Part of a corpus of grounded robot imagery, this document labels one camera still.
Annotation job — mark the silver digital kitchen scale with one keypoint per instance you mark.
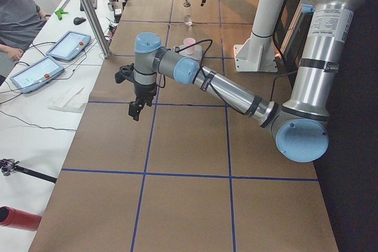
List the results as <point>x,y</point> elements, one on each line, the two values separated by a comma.
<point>194,52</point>

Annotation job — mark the white pillar with base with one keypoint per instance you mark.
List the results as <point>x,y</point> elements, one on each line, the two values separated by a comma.
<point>257,54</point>

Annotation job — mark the blue teach pendant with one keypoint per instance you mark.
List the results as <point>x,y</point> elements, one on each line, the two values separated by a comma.
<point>69,46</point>
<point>37,75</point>

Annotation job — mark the person in grey shirt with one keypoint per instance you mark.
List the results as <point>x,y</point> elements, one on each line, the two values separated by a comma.
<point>21,21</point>

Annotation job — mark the lower blue teach pendant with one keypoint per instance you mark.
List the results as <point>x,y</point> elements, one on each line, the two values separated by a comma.
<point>37,75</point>

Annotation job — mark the black computer mouse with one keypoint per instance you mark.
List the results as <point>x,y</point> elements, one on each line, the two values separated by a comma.
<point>78,20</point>

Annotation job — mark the aluminium frame post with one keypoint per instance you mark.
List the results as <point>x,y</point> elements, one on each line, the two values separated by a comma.
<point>96,27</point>

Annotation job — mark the clear glass sauce bottle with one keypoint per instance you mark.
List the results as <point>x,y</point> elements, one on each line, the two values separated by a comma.
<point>187,14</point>

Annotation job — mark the green clamp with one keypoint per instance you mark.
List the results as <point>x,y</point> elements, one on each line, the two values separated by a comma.
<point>60,12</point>

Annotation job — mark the upper blue teach pendant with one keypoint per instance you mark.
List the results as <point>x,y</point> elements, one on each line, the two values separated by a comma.
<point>69,46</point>

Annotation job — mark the red cylinder bottle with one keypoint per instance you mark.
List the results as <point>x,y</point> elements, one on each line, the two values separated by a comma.
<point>14,218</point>

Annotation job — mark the pink plastic cup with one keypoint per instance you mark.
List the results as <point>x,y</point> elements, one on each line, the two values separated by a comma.
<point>190,44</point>

